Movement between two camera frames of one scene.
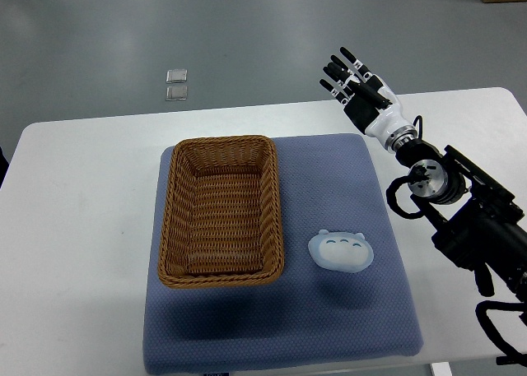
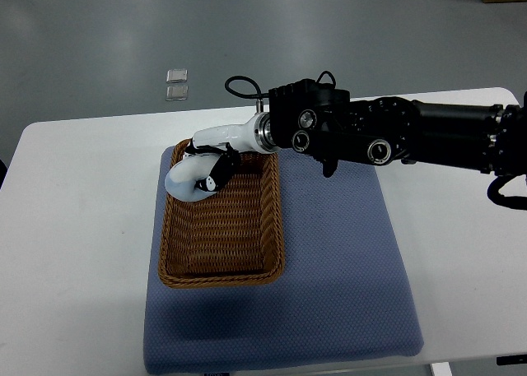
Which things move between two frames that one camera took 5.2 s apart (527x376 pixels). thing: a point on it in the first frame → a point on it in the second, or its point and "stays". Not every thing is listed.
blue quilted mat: [331, 183] stays
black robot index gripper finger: [359, 67] → [194, 149]
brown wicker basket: [221, 223] stays
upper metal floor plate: [176, 76] stays
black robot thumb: [370, 95] → [227, 164]
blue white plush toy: [341, 251] → [184, 174]
